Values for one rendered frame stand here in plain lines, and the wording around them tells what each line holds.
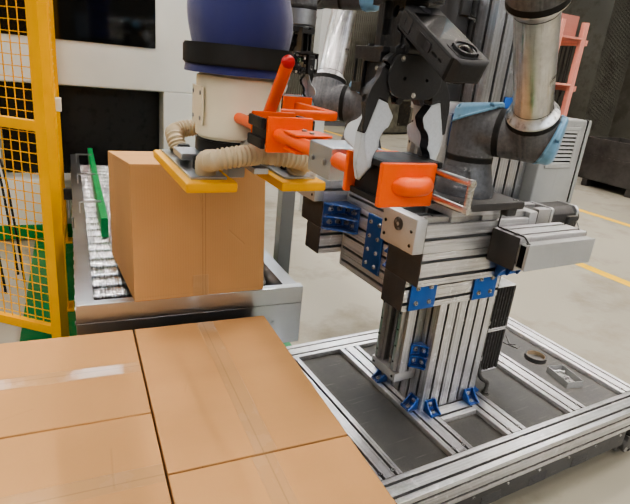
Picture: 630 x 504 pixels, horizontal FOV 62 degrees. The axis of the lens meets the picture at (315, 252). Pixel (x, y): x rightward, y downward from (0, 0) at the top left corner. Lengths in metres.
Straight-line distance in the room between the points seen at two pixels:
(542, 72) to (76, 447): 1.21
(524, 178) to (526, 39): 0.71
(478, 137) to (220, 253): 0.82
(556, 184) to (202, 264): 1.14
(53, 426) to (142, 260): 0.53
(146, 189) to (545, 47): 1.05
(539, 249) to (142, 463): 1.03
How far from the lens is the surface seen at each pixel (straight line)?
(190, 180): 1.02
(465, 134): 1.36
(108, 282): 1.95
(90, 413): 1.32
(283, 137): 0.86
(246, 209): 1.64
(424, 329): 1.81
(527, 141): 1.31
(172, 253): 1.61
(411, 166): 0.60
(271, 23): 1.09
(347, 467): 1.17
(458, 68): 0.54
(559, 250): 1.49
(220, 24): 1.07
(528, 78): 1.21
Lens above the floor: 1.32
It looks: 20 degrees down
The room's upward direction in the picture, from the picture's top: 6 degrees clockwise
